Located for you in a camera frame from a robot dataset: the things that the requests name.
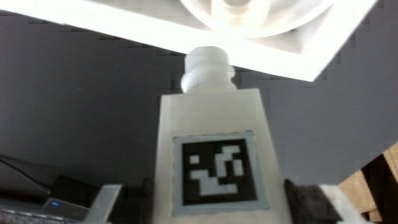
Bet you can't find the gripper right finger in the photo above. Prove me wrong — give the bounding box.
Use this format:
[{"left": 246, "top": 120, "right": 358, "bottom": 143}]
[{"left": 283, "top": 178, "right": 381, "bottom": 224}]

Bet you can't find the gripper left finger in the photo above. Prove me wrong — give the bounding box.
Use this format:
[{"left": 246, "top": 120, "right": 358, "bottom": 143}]
[{"left": 79, "top": 176, "right": 157, "bottom": 224}]

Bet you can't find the white stool leg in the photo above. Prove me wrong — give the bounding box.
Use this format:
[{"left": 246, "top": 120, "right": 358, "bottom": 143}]
[{"left": 154, "top": 46, "right": 294, "bottom": 224}]

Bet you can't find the wooden furniture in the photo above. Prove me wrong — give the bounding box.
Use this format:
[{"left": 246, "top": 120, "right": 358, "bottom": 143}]
[{"left": 340, "top": 142, "right": 398, "bottom": 224}]

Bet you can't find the laptop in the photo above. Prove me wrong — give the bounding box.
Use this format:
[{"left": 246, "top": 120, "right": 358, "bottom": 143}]
[{"left": 0, "top": 174, "right": 104, "bottom": 224}]

